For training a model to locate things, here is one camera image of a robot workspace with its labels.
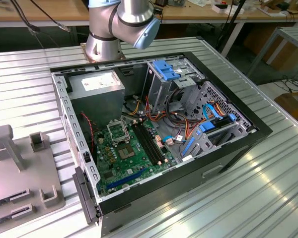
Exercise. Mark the metal locking lever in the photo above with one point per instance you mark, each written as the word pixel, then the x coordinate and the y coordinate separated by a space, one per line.
pixel 124 119

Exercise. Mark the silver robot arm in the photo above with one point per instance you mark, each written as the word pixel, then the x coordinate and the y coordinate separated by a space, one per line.
pixel 129 15

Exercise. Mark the CPU socket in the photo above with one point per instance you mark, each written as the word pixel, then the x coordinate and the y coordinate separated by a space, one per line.
pixel 126 151

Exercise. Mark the black RAM slot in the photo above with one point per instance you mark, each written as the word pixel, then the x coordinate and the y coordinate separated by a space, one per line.
pixel 143 144
pixel 153 140
pixel 150 142
pixel 146 143

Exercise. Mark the grey metal disk bay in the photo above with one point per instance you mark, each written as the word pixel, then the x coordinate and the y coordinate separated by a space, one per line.
pixel 200 148
pixel 159 91

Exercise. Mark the green motherboard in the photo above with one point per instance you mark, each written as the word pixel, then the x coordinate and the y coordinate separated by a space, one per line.
pixel 136 158

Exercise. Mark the blue plastic latch strip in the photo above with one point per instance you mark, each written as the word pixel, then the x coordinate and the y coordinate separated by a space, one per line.
pixel 188 146

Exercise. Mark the blue disk carrier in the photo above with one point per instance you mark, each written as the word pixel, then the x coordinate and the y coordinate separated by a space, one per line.
pixel 206 127
pixel 164 69

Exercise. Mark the grey power supply unit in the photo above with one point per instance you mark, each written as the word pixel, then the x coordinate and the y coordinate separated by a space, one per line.
pixel 96 104

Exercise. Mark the blue expansion slot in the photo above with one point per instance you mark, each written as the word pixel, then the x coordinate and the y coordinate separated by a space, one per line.
pixel 126 179

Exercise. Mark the black open PC case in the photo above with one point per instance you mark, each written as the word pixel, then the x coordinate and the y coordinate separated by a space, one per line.
pixel 164 196

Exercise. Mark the small black device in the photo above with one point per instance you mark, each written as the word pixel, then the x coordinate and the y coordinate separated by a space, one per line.
pixel 158 10

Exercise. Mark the grey parts rack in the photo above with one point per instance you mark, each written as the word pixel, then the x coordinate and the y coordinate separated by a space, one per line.
pixel 27 168

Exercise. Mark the white flat box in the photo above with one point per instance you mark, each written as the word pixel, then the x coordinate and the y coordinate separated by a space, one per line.
pixel 228 11

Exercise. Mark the brown cardboard box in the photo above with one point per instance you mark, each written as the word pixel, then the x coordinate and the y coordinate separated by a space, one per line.
pixel 293 106
pixel 284 58

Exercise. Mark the long wooden desk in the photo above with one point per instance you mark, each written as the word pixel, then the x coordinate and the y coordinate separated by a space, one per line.
pixel 250 16

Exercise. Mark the brown flat cardboard piece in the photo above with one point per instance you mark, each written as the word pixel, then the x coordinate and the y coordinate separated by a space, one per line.
pixel 268 10

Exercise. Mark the dark RAM stick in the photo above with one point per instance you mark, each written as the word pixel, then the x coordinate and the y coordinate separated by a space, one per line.
pixel 0 202

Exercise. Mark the brown square base plate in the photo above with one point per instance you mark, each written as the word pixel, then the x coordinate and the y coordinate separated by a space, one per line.
pixel 94 60

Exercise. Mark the black plastic case bracket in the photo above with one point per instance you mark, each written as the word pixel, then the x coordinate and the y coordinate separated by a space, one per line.
pixel 69 85

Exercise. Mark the grey metal frame table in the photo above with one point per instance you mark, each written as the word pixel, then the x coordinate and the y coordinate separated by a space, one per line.
pixel 296 33

